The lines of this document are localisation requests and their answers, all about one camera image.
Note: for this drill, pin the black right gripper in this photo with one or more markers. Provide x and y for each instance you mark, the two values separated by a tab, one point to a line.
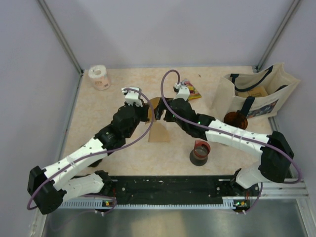
159	110

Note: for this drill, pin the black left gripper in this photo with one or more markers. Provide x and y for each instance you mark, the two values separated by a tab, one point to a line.
144	110

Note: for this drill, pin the brown paper coffee filter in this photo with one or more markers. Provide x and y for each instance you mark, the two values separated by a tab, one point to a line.
158	134
153	106

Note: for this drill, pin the amber plastic coffee dripper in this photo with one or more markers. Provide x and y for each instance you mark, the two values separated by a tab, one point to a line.
236	119

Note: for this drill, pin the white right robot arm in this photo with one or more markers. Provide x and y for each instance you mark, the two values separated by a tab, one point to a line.
273	153

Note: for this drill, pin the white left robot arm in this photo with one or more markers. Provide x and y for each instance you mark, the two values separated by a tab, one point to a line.
46	186

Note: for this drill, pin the dark green coffee dripper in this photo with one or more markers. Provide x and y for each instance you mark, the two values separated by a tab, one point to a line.
95	164

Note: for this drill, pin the colourful snack packet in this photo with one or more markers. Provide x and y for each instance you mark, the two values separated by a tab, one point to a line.
194	94

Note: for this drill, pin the wrapped toilet paper roll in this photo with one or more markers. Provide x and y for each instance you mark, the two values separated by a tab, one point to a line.
98	77

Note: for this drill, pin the cream canvas tote bag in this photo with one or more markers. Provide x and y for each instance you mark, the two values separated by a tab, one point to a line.
270	88

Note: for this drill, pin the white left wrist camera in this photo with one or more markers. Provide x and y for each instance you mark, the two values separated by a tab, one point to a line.
132	96

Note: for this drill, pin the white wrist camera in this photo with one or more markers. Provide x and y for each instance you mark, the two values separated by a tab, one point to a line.
182	92
132	96

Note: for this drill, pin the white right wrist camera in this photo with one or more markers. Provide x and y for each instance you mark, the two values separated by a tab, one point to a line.
182	92

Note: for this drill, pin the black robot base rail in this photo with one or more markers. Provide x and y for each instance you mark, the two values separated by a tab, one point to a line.
172	190

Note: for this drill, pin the left aluminium frame post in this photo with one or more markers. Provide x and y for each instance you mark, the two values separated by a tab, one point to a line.
59	34

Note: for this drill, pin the aluminium frame post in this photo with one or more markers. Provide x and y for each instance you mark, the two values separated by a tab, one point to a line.
59	34
295	4

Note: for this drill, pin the right aluminium frame post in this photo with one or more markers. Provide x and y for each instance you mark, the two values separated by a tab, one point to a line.
295	4

